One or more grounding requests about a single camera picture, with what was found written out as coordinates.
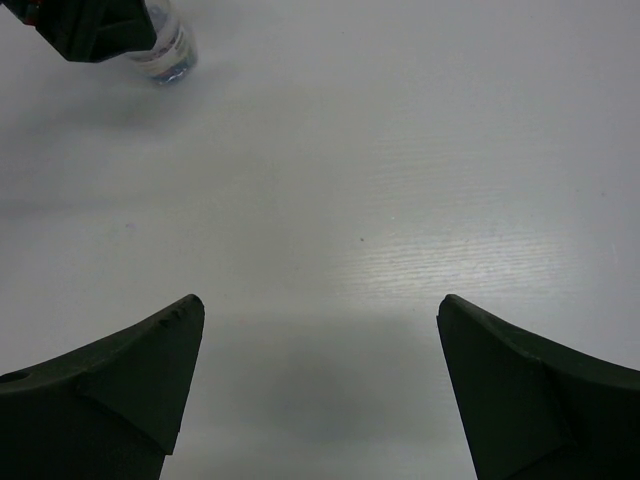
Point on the clear jar purple contents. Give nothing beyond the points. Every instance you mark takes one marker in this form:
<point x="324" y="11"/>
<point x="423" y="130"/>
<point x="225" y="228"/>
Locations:
<point x="174" y="54"/>

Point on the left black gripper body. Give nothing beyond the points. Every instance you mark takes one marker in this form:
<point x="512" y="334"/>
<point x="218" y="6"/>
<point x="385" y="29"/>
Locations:
<point x="89" y="31"/>

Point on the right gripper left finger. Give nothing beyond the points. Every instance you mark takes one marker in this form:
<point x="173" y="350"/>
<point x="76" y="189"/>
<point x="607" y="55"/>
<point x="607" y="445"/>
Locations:
<point x="109" y="410"/>

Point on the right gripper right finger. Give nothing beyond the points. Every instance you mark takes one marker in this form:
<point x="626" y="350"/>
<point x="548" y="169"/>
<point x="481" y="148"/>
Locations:
<point x="532" y="408"/>

